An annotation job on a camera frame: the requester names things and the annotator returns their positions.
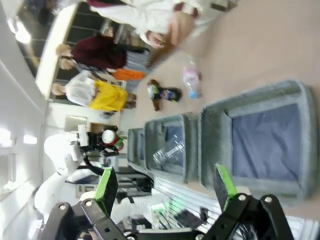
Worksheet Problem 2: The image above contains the bystander in maroon top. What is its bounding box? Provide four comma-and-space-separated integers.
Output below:
55, 34, 129, 73

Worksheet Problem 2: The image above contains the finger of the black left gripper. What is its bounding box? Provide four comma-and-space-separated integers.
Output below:
96, 142, 120, 155

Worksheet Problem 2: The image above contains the person's left hand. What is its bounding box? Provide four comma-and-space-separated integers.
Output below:
145, 29, 169, 50

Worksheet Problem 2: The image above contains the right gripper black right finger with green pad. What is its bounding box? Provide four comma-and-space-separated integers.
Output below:
202, 163, 295, 240

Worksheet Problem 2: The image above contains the orange garment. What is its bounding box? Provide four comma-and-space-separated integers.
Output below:
111, 68, 146, 81

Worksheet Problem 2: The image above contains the medium grey felt basket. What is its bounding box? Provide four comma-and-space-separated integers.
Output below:
144, 112, 201, 185

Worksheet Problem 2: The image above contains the white slatted rail frame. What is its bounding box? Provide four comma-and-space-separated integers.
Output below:
149, 174, 227, 230

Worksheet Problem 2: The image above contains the red drink can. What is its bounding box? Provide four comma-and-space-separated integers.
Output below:
101, 129, 125, 151

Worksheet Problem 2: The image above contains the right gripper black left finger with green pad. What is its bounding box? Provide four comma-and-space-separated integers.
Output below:
44, 166, 141, 240

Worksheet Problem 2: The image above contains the bystander in yellow shirt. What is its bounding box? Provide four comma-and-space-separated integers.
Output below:
51, 79, 137, 112

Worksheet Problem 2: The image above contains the dark crushed drink can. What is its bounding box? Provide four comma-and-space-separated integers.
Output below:
146, 79, 182, 103

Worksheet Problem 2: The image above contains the pink label plastic bottle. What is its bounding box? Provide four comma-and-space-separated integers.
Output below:
181, 53, 203, 100

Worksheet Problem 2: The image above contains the clear crushed plastic bottle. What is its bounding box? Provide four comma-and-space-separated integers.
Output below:
152, 134, 187, 171

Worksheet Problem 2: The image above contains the person in white coat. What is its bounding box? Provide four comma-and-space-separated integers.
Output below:
86, 0, 227, 48

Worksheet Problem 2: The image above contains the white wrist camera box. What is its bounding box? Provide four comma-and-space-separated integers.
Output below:
76, 124, 90, 148

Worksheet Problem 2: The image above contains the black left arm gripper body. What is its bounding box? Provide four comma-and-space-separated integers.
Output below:
86, 131, 107, 154

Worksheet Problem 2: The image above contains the small grey felt basket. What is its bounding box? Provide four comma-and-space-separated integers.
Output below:
127, 127, 147, 171

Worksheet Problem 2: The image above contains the person's right hand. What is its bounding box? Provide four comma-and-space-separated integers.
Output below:
166, 10, 199, 47

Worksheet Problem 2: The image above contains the black flat device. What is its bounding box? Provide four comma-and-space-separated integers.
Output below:
174, 208, 204, 229

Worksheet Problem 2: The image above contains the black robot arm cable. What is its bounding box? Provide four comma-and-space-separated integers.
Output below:
79, 149, 107, 176

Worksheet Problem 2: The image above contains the large grey felt basket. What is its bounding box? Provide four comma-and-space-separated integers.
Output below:
198, 79, 316, 201

